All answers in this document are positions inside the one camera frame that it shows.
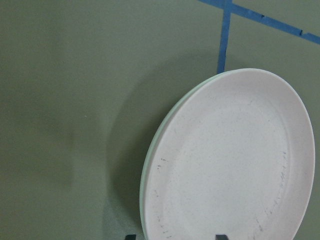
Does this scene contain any cream plate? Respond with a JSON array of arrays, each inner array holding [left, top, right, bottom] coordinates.
[[139, 72, 226, 240]]

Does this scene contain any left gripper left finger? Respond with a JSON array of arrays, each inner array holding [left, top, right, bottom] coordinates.
[[124, 234, 137, 240]]

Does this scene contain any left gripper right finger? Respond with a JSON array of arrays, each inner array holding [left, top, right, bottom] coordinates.
[[215, 234, 228, 240]]

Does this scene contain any pink plate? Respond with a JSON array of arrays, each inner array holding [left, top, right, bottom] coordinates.
[[144, 68, 315, 240]]

